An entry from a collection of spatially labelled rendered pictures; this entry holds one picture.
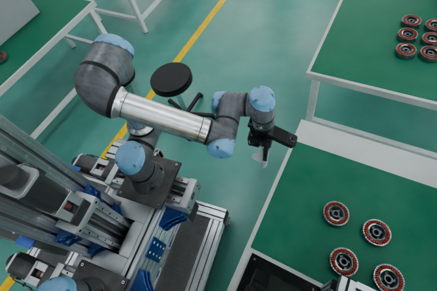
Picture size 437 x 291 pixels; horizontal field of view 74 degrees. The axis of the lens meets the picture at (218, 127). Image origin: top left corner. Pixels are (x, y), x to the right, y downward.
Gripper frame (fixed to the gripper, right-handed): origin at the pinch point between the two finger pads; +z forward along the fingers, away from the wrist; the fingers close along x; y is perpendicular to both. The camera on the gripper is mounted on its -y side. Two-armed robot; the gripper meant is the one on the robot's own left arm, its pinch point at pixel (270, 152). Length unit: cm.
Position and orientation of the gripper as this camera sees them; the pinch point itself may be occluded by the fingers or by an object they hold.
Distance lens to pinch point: 115.8
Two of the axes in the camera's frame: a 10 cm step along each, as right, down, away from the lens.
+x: -3.3, 8.2, -4.7
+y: -9.3, -2.0, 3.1
